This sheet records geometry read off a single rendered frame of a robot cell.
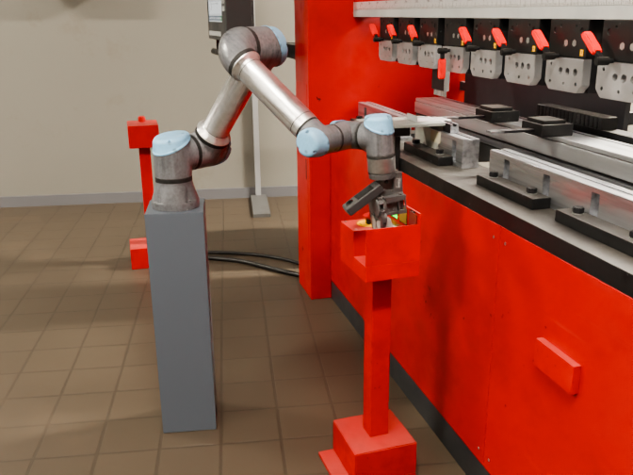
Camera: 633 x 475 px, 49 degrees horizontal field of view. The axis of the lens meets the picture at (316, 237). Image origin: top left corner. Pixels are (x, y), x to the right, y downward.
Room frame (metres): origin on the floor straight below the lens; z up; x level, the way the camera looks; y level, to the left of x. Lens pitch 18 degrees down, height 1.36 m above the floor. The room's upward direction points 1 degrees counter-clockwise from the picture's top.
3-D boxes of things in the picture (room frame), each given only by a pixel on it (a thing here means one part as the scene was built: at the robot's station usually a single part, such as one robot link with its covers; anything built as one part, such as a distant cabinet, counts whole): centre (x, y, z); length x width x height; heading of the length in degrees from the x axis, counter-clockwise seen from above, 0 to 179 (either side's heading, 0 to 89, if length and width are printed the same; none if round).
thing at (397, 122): (2.44, -0.29, 1.00); 0.26 x 0.18 x 0.01; 105
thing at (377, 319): (1.90, -0.18, 0.39); 0.06 x 0.06 x 0.54; 18
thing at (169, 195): (2.17, 0.45, 0.82); 0.15 x 0.15 x 0.10
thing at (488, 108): (2.52, -0.58, 1.01); 0.26 x 0.12 x 0.05; 105
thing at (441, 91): (2.48, -0.43, 1.13); 0.10 x 0.02 x 0.10; 15
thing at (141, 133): (3.81, 0.94, 0.41); 0.25 x 0.20 x 0.83; 105
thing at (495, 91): (2.84, -0.87, 1.12); 1.13 x 0.02 x 0.44; 15
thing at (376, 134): (1.84, -0.17, 1.05); 0.09 x 0.08 x 0.11; 51
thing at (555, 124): (2.21, -0.67, 1.01); 0.26 x 0.12 x 0.05; 105
